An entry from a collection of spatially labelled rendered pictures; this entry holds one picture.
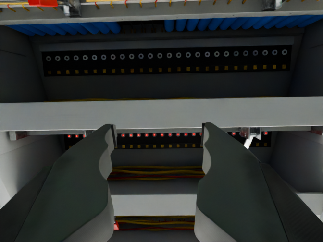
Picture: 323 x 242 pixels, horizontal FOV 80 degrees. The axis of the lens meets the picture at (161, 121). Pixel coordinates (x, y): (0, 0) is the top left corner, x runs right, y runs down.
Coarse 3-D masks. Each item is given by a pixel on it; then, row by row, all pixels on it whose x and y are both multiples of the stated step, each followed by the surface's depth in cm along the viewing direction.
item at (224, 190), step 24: (216, 144) 10; (240, 144) 10; (216, 168) 8; (240, 168) 8; (216, 192) 7; (240, 192) 7; (264, 192) 7; (216, 216) 6; (240, 216) 6; (264, 216) 6; (216, 240) 6; (240, 240) 6; (264, 240) 6
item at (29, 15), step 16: (96, 0) 26; (112, 0) 26; (208, 0) 27; (224, 0) 27; (240, 0) 27; (256, 0) 27; (288, 0) 27; (304, 0) 27; (320, 0) 27; (0, 16) 28; (16, 16) 28; (32, 16) 28; (48, 16) 28; (64, 16) 28; (96, 16) 28; (112, 16) 28; (128, 16) 28; (144, 16) 28; (160, 16) 28; (176, 16) 28; (192, 16) 28; (208, 16) 29; (224, 16) 29; (240, 16) 29; (256, 16) 29
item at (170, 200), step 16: (112, 176) 55; (128, 176) 55; (144, 176) 49; (160, 176) 49; (176, 176) 49; (192, 176) 48; (112, 192) 46; (128, 192) 46; (144, 192) 46; (160, 192) 46; (176, 192) 45; (192, 192) 45; (320, 192) 38; (128, 208) 39; (144, 208) 39; (160, 208) 39; (176, 208) 39; (192, 208) 39; (320, 208) 38
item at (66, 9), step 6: (30, 0) 19; (36, 0) 19; (42, 0) 19; (48, 0) 20; (54, 0) 21; (42, 6) 20; (48, 6) 21; (54, 6) 21; (66, 6) 25; (66, 12) 25
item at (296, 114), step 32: (320, 96) 29; (0, 128) 31; (32, 128) 31; (64, 128) 31; (96, 128) 31; (128, 128) 31; (160, 128) 38; (192, 128) 38; (224, 128) 38; (256, 128) 32; (288, 128) 38; (320, 128) 35
